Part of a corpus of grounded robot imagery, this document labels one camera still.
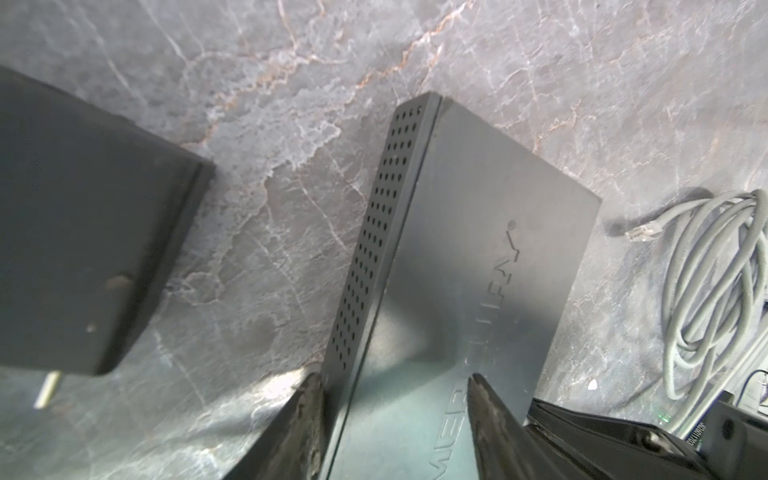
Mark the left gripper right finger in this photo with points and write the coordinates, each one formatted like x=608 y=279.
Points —
x=503 y=450

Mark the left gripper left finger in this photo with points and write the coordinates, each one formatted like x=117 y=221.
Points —
x=294 y=443

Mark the black power adapter with cable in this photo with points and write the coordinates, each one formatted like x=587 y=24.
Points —
x=94 y=212

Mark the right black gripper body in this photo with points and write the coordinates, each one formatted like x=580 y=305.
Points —
x=728 y=443

